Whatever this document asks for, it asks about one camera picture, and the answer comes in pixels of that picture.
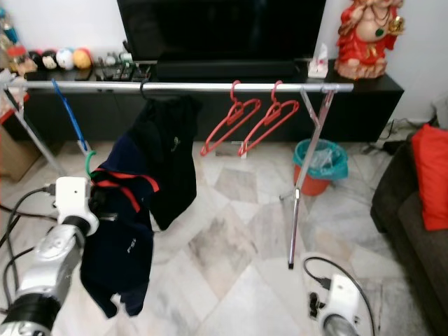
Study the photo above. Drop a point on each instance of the green clothes hanger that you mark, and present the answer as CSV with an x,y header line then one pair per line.
x,y
87,164

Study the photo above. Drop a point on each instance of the navy garment with red trim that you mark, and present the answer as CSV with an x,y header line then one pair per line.
x,y
119,266

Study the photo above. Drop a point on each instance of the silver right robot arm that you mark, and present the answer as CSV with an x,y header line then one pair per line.
x,y
341,325

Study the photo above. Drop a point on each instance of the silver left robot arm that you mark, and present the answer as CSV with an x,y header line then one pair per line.
x,y
52,269

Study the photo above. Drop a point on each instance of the blue clothes hanger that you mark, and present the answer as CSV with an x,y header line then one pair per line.
x,y
70,115

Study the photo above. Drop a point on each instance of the black t-shirt with green logo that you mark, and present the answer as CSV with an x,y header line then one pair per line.
x,y
178,157

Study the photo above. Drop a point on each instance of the brown cardboard box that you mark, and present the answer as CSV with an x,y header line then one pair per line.
x,y
17,154

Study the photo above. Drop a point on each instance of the dark grey fabric sofa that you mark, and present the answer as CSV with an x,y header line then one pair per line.
x,y
413,245

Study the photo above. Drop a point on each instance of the red bin with teal bag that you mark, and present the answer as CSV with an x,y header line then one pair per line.
x,y
306,182

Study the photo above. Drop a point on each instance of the black remote control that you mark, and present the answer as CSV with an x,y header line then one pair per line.
x,y
119,71

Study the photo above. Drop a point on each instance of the marble pattern folding table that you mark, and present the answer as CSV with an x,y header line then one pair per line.
x,y
10,105

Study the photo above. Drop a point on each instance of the small black tray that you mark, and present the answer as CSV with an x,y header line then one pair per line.
x,y
143,70

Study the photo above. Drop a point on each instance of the silver metal clothes rack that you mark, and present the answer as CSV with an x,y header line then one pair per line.
x,y
182,86

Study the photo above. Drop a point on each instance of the orange ball plush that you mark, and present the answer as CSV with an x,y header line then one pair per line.
x,y
81,58

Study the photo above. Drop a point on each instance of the white ball plush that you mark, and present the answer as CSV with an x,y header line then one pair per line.
x,y
64,59

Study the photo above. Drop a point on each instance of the dark brown ball plush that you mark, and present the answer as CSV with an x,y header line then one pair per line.
x,y
48,59

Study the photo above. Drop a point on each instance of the red cushion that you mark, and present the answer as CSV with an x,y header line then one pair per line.
x,y
430,175

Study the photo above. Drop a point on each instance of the black soundbar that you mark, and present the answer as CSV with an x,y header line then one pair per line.
x,y
224,68

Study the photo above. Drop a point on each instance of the black television console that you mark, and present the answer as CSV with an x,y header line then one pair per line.
x,y
371,108

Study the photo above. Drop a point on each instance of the black flat television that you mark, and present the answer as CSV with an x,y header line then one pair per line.
x,y
220,26

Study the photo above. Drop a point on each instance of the small white figurine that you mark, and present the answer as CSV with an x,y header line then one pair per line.
x,y
318,63

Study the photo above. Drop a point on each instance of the red robed figurine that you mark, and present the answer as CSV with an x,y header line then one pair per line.
x,y
367,38

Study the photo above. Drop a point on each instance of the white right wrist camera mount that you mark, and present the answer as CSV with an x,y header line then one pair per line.
x,y
343,297

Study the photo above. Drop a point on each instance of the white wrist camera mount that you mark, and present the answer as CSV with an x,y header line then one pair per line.
x,y
72,199
343,297

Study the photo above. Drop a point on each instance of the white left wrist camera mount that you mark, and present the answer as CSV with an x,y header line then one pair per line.
x,y
72,199

